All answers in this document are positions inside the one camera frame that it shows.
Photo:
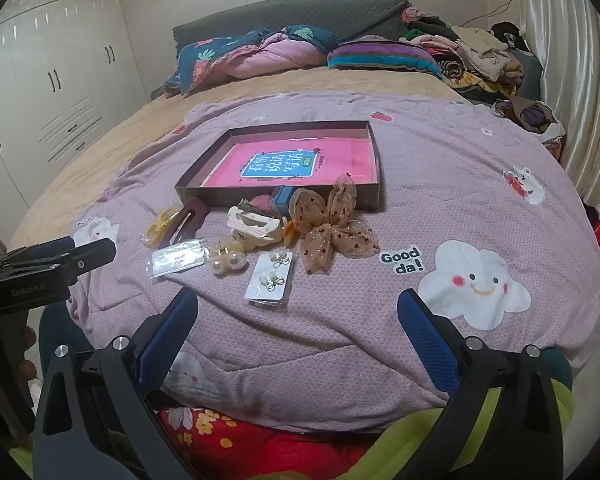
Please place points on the clear earring packet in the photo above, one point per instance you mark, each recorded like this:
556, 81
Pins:
175, 260

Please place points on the blue floral quilt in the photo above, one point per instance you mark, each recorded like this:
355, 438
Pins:
280, 52

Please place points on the purple printed quilt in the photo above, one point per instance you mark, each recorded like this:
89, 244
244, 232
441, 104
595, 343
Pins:
380, 310

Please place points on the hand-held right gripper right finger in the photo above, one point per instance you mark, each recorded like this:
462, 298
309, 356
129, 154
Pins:
427, 335

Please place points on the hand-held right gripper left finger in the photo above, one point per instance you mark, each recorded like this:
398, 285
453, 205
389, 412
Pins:
172, 330

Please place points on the white earring card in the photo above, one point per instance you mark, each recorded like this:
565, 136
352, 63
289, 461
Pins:
260, 290

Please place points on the pink book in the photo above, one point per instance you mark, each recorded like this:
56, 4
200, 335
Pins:
330, 160

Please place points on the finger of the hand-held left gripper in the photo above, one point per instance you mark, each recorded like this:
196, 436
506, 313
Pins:
55, 246
92, 255

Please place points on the blue hair clip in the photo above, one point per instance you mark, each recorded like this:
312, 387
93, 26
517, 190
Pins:
282, 197

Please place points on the grey headboard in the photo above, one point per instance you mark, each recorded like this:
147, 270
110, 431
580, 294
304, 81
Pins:
280, 15

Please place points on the green garment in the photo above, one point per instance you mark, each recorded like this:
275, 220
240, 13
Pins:
415, 427

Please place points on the orange hair claw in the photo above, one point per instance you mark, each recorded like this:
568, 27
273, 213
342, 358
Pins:
287, 232

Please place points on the white wardrobe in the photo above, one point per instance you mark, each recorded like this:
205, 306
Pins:
55, 60

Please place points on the pearl hair clip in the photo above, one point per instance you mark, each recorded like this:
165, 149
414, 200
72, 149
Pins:
230, 260

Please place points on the cream curtain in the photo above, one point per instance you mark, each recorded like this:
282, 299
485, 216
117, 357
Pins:
580, 85

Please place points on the red floral cloth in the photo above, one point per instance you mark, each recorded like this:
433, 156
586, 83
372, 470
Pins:
280, 450

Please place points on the cream hair claw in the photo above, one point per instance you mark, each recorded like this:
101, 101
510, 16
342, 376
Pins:
250, 225

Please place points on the maroon rectangular hair clip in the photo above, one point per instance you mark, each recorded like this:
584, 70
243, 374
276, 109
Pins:
196, 208

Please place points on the shallow dark cardboard box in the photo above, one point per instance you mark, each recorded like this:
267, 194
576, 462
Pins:
215, 195

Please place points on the pile of clothes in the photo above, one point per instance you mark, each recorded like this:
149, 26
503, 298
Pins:
480, 55

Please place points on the person's left hand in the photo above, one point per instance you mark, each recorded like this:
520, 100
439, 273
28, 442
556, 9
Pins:
28, 367

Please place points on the striped pillow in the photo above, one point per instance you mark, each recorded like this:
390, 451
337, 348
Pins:
380, 55

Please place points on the yellow hair claw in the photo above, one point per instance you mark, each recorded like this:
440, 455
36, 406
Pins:
155, 230

